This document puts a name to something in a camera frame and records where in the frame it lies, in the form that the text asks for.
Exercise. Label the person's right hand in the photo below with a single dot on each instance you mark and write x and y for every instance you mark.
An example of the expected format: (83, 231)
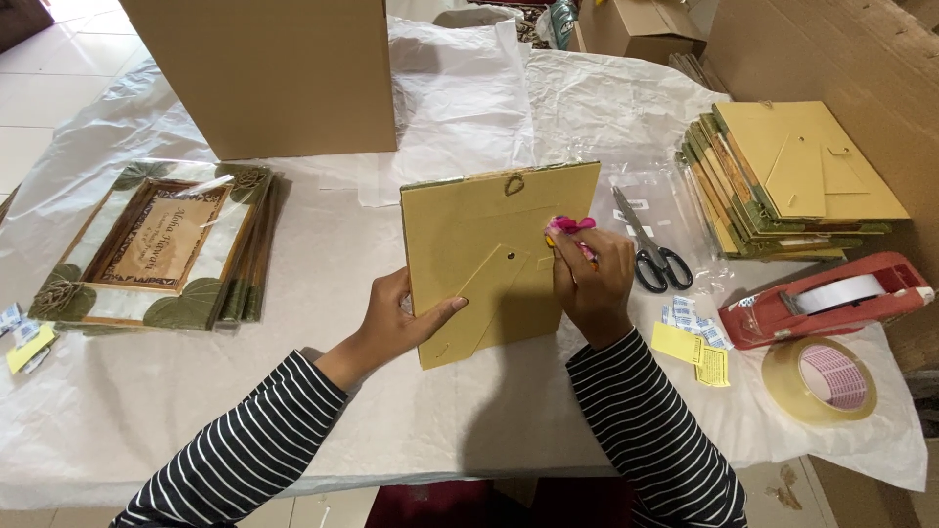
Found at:
(598, 290)

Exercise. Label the person's left hand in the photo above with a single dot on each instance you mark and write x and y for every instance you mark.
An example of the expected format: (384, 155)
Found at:
(385, 326)

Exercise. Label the photo frame with cardboard back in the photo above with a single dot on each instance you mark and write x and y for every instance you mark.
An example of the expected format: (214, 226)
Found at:
(477, 242)

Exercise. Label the white desiccant packet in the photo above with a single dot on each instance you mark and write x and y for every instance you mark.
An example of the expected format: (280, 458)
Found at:
(28, 331)
(666, 315)
(9, 317)
(683, 312)
(713, 334)

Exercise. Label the plain yellow paper slip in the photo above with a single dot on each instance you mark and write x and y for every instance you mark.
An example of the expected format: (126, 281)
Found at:
(31, 350)
(676, 342)

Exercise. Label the clear plastic sleeves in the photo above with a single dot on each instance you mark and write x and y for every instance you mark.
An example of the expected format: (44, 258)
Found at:
(671, 213)

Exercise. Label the printed yellow paper slip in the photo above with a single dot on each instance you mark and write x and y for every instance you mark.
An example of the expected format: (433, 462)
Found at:
(713, 367)

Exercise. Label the white plastic table cover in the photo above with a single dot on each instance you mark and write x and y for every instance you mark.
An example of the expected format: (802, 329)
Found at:
(220, 396)

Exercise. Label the person's dark red clothing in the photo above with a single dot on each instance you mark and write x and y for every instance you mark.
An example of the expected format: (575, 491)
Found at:
(499, 506)

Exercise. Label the clear packing tape roll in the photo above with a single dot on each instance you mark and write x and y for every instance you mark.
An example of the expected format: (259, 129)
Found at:
(789, 389)

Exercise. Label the red tape dispenser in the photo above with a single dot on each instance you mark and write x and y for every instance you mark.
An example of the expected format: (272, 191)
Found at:
(821, 308)

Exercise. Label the stack of unwrapped photo frames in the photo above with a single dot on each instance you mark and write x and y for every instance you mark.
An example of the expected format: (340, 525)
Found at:
(792, 169)

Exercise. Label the stack of white plastic bags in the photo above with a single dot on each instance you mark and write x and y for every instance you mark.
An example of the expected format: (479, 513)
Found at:
(462, 103)

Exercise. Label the stack of wrapped leaf frames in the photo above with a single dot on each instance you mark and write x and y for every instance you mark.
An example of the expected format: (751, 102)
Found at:
(154, 249)

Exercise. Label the small open cardboard box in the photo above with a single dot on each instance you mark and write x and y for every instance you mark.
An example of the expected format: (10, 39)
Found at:
(631, 26)

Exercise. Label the green printed plastic bag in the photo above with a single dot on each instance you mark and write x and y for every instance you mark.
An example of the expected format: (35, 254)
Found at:
(561, 22)

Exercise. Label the large brown cardboard box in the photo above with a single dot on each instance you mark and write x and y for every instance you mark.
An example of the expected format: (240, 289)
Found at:
(271, 73)

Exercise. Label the dark brown sofa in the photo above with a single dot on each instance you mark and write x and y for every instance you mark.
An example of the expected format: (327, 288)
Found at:
(20, 18)

